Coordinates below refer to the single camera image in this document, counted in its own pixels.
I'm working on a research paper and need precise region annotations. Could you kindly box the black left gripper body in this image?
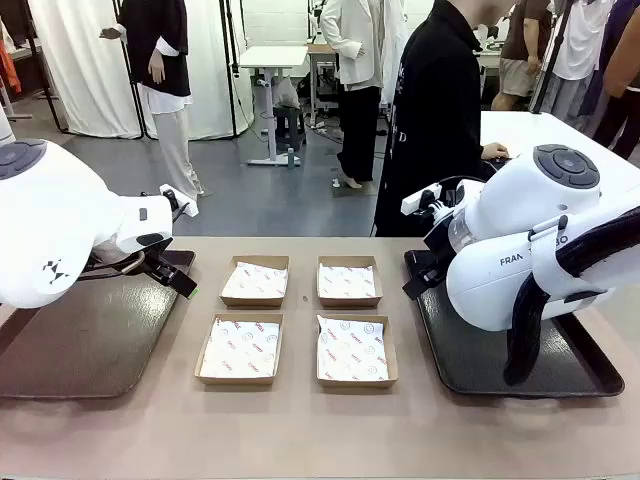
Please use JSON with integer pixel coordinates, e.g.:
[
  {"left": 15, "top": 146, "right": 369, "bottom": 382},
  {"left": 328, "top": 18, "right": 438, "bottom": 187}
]
[{"left": 143, "top": 249, "right": 177, "bottom": 282}]

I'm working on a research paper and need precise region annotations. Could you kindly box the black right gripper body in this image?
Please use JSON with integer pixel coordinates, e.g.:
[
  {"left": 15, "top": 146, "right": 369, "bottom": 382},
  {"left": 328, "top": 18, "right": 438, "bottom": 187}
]
[{"left": 423, "top": 227, "right": 454, "bottom": 274}]

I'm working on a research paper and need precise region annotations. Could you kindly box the brown cardboard box tray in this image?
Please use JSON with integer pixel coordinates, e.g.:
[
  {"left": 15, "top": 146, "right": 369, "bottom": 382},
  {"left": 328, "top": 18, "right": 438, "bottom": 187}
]
[
  {"left": 193, "top": 312, "right": 285, "bottom": 387},
  {"left": 316, "top": 255, "right": 385, "bottom": 308},
  {"left": 315, "top": 312, "right": 400, "bottom": 390},
  {"left": 218, "top": 255, "right": 291, "bottom": 308}
]

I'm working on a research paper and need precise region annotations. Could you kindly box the white printed paper liner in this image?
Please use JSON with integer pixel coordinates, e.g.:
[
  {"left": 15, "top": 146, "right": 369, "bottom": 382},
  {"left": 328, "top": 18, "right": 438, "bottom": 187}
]
[
  {"left": 318, "top": 263, "right": 378, "bottom": 299},
  {"left": 199, "top": 319, "right": 282, "bottom": 379},
  {"left": 316, "top": 315, "right": 391, "bottom": 383},
  {"left": 220, "top": 260, "right": 289, "bottom": 300}
]

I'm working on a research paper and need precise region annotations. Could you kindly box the dark brown plastic tray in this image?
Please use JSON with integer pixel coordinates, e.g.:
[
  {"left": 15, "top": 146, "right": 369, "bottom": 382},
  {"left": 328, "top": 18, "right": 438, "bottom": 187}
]
[{"left": 0, "top": 249, "right": 197, "bottom": 401}]

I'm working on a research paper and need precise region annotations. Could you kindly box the person in black jacket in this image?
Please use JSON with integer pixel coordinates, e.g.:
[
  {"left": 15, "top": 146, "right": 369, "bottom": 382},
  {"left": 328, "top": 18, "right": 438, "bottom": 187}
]
[{"left": 373, "top": 0, "right": 519, "bottom": 239}]

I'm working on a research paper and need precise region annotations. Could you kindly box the white table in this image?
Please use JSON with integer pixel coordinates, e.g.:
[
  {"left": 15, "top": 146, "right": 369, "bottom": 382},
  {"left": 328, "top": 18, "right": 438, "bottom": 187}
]
[{"left": 478, "top": 110, "right": 640, "bottom": 201}]

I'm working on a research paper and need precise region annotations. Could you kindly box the black stool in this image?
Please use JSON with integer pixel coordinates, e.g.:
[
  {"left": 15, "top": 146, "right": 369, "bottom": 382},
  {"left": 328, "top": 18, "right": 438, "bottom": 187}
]
[{"left": 273, "top": 105, "right": 308, "bottom": 151}]

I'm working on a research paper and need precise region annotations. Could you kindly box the white plastic bag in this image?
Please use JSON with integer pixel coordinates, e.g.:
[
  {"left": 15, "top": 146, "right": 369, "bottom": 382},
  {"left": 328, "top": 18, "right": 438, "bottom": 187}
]
[{"left": 271, "top": 76, "right": 302, "bottom": 109}]

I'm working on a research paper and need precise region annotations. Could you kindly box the white curtain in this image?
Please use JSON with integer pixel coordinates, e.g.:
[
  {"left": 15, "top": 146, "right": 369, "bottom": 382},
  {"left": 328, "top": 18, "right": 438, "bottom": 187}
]
[{"left": 28, "top": 0, "right": 255, "bottom": 141}]

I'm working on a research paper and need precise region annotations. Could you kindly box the mannequin in black top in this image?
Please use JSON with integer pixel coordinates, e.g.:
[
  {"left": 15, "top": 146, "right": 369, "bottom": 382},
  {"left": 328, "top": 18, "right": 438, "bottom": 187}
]
[{"left": 98, "top": 0, "right": 207, "bottom": 202}]

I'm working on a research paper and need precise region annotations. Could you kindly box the mannequin in white jacket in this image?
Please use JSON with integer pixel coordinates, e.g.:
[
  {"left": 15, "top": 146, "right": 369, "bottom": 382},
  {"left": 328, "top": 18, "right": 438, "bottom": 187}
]
[{"left": 318, "top": 0, "right": 399, "bottom": 190}]

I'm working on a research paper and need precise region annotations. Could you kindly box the person in brown shirt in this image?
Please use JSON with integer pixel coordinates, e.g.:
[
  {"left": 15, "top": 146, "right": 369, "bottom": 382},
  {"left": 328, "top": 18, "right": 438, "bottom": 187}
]
[{"left": 491, "top": 0, "right": 553, "bottom": 112}]

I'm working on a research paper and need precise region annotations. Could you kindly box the black tripod pole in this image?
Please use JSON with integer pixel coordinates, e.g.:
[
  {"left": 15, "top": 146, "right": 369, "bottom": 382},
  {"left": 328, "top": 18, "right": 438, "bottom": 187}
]
[{"left": 528, "top": 0, "right": 577, "bottom": 115}]

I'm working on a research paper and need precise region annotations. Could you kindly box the black light stand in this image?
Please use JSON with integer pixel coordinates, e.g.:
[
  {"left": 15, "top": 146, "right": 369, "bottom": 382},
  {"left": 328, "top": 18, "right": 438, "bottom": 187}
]
[{"left": 218, "top": 0, "right": 243, "bottom": 137}]

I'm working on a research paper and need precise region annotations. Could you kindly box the wooden top desk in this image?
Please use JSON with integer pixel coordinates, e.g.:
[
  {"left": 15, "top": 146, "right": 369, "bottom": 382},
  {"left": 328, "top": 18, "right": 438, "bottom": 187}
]
[{"left": 305, "top": 42, "right": 342, "bottom": 127}]

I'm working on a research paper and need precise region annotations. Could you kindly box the white standing desk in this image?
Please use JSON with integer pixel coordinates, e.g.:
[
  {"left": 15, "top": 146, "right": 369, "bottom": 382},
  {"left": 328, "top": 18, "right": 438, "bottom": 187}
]
[{"left": 238, "top": 45, "right": 310, "bottom": 167}]

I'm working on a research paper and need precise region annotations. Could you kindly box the black clothes rack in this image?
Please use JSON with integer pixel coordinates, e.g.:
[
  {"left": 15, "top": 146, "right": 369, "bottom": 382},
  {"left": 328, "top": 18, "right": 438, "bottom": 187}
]
[{"left": 0, "top": 0, "right": 57, "bottom": 122}]

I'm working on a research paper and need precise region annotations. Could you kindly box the person in white shirt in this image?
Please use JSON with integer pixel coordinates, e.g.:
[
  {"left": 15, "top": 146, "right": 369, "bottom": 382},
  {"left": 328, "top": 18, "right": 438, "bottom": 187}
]
[{"left": 541, "top": 0, "right": 617, "bottom": 129}]

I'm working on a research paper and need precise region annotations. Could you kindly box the person in purple clothes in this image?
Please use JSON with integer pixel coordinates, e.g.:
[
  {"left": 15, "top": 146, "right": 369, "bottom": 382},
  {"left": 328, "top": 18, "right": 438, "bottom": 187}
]
[{"left": 578, "top": 0, "right": 640, "bottom": 161}]

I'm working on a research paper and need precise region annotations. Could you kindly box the dark left arm cable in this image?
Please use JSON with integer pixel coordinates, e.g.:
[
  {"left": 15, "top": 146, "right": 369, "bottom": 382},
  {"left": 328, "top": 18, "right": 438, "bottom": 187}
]
[{"left": 79, "top": 250, "right": 147, "bottom": 279}]

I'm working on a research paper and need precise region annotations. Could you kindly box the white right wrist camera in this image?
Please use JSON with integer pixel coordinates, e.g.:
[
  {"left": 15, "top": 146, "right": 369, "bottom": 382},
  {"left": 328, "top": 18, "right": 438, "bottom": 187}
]
[{"left": 400, "top": 183, "right": 454, "bottom": 230}]

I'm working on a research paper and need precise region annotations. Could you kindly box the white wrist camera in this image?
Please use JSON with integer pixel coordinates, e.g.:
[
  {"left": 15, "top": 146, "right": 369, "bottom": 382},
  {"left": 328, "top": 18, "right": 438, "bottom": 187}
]
[
  {"left": 400, "top": 183, "right": 454, "bottom": 230},
  {"left": 159, "top": 183, "right": 199, "bottom": 219}
]

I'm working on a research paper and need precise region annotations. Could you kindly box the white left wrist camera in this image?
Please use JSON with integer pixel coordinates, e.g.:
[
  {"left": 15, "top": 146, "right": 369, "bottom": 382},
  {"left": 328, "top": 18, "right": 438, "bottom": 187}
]
[{"left": 159, "top": 183, "right": 199, "bottom": 219}]

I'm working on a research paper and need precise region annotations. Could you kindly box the black plastic tray with handle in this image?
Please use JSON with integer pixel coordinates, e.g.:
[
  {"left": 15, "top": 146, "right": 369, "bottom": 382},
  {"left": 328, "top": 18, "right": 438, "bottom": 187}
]
[{"left": 403, "top": 248, "right": 626, "bottom": 401}]

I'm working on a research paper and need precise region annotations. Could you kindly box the white velcro strap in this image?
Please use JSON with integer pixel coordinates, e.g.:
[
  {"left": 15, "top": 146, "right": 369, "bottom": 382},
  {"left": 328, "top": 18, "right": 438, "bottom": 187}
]
[{"left": 526, "top": 214, "right": 572, "bottom": 302}]

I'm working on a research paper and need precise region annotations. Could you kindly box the black cable sleeve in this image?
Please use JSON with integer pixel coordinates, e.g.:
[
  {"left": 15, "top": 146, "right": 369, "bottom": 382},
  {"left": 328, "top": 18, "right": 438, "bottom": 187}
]
[{"left": 501, "top": 205, "right": 640, "bottom": 387}]

